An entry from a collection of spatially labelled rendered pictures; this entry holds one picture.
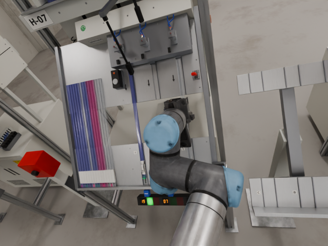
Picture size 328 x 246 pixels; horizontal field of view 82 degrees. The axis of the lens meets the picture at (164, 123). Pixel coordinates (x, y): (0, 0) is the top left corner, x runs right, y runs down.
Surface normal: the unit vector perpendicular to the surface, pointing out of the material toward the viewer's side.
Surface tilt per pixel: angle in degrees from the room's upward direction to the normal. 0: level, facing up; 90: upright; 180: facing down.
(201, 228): 18
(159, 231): 0
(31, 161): 0
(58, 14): 90
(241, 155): 0
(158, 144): 55
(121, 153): 45
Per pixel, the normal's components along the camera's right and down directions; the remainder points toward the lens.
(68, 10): -0.10, 0.76
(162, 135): -0.25, 0.24
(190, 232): -0.29, -0.78
